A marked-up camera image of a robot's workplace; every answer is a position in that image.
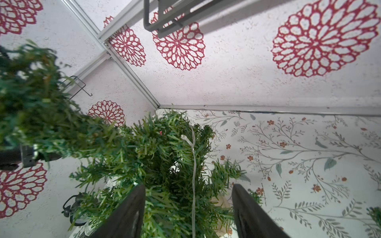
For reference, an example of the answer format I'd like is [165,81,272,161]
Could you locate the small green christmas tree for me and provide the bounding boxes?
[1,43,243,238]
[367,207,381,228]

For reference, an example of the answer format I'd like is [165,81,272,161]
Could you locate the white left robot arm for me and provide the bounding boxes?
[1,157,87,238]

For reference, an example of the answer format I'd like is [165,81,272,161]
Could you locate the grey wall shelf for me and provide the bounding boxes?
[143,1,233,38]

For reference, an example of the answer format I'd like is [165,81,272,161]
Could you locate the left small green christmas tree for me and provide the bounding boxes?
[367,207,381,228]

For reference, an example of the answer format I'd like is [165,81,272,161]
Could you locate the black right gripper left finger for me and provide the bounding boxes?
[91,184,145,238]

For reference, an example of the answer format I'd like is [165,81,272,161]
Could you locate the right small green christmas tree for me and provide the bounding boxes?
[1,43,243,238]

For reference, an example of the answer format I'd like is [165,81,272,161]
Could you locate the black wire wall rack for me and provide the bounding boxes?
[60,75,93,100]

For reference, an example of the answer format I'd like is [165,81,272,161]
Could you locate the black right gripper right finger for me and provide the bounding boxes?
[232,184,289,238]

